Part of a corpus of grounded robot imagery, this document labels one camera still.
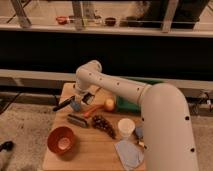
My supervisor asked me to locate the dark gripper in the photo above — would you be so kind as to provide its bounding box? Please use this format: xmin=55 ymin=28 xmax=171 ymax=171
xmin=53 ymin=93 xmax=94 ymax=112

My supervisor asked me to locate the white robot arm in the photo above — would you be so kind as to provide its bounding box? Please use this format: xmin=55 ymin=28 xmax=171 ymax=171
xmin=74 ymin=60 xmax=199 ymax=171

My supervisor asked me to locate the black brush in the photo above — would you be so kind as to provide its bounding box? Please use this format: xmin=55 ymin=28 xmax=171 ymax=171
xmin=67 ymin=114 xmax=88 ymax=128

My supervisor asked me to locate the white plastic cup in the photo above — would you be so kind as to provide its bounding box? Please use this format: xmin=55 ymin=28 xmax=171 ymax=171
xmin=118 ymin=118 xmax=135 ymax=138

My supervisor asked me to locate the orange carrot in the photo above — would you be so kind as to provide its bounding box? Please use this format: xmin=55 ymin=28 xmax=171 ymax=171
xmin=83 ymin=105 xmax=104 ymax=118

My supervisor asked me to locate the dark grape bunch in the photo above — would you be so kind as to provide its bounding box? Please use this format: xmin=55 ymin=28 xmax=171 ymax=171
xmin=91 ymin=115 xmax=116 ymax=139

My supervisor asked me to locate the wooden board table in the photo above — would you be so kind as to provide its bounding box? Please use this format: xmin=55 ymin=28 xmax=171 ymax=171
xmin=42 ymin=82 xmax=148 ymax=171

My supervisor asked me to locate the yellow apple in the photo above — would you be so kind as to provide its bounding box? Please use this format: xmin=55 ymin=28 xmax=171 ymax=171
xmin=104 ymin=99 xmax=115 ymax=111

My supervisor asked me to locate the green tray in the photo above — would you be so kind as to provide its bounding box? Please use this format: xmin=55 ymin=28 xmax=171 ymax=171
xmin=116 ymin=96 xmax=140 ymax=113

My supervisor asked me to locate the blue sponge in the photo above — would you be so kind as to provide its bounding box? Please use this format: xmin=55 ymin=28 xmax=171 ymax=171
xmin=134 ymin=126 xmax=143 ymax=139

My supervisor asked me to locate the black object on floor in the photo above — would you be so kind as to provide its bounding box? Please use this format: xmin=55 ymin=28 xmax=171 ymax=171
xmin=0 ymin=141 xmax=14 ymax=152

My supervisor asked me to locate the grey folded cloth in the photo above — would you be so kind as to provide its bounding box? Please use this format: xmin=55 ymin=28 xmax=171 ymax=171
xmin=115 ymin=140 xmax=144 ymax=171

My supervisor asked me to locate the red background bowl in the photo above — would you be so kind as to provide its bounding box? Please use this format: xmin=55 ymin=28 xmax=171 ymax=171
xmin=56 ymin=16 xmax=68 ymax=25

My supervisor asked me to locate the dark background bowl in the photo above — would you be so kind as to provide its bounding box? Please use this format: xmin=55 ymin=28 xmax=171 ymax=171
xmin=105 ymin=17 xmax=116 ymax=26

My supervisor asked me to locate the cream handled tool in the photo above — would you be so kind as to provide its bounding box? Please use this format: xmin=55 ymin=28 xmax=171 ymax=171
xmin=138 ymin=141 xmax=147 ymax=149

